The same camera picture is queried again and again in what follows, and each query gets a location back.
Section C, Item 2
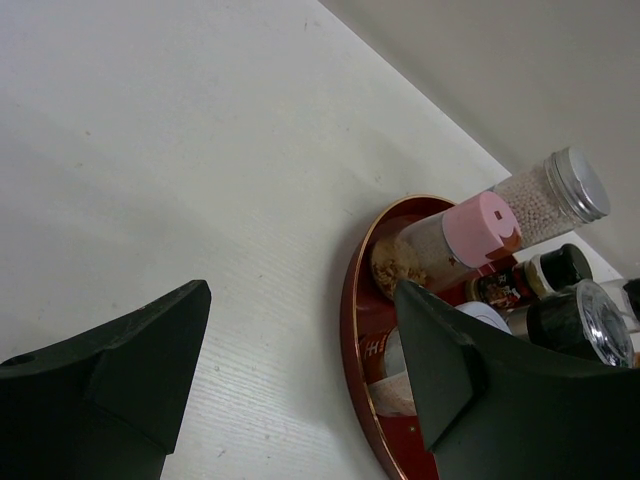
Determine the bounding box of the black cap white powder bottle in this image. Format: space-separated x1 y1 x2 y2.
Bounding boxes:
600 278 640 333

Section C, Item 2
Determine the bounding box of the white lid red label jar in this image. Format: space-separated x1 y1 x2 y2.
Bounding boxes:
356 301 512 417

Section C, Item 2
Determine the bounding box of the pink lid spice shaker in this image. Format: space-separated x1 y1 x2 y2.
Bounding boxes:
370 191 522 298

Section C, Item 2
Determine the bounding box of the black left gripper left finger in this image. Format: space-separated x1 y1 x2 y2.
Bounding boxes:
1 280 211 479

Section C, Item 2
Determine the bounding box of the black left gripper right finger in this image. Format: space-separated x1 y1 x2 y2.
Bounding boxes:
394 280 639 479

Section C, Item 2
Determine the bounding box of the grey lid white powder jar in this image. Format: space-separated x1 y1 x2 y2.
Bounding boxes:
505 280 634 368

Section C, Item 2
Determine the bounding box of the blue label silver lid jar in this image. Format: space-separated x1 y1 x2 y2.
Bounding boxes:
491 147 611 249

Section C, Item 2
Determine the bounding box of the red round tray gold emblem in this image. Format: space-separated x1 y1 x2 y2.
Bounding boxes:
339 194 521 480

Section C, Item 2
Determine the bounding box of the small black cap pepper bottle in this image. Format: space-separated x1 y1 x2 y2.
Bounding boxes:
465 244 593 310

